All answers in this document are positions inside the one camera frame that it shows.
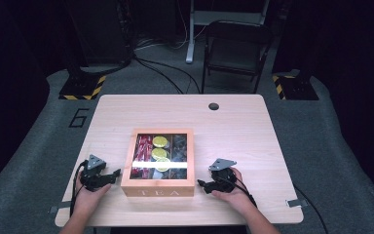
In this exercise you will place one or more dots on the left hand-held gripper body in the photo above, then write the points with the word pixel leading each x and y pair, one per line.
pixel 92 172

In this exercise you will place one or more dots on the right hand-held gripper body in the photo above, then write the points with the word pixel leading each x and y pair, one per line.
pixel 222 174

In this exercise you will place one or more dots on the wooden tea box glass lid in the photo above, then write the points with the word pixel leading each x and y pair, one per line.
pixel 158 187

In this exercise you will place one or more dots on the person's right hand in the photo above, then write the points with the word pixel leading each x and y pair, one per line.
pixel 237 195

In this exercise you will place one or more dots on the person's left hand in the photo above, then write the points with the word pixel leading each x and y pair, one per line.
pixel 89 198

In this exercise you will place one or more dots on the bundle of red packets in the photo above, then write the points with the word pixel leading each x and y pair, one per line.
pixel 142 148

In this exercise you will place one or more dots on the dark packets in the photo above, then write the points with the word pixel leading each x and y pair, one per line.
pixel 179 148

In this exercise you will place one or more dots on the yellow round capsule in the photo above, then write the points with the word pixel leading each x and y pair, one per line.
pixel 158 153
pixel 163 165
pixel 160 141

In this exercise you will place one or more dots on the black stand base hazard stripes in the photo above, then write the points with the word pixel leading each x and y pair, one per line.
pixel 297 87
pixel 82 87

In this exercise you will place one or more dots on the black folding chair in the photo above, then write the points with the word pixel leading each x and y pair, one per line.
pixel 233 55

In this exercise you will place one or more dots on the white metal stand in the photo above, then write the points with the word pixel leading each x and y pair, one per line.
pixel 191 42

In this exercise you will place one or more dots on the dark cabinet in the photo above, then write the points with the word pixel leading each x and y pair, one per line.
pixel 100 32

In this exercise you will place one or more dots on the grey metal table bracket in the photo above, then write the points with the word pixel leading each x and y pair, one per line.
pixel 60 207
pixel 297 203

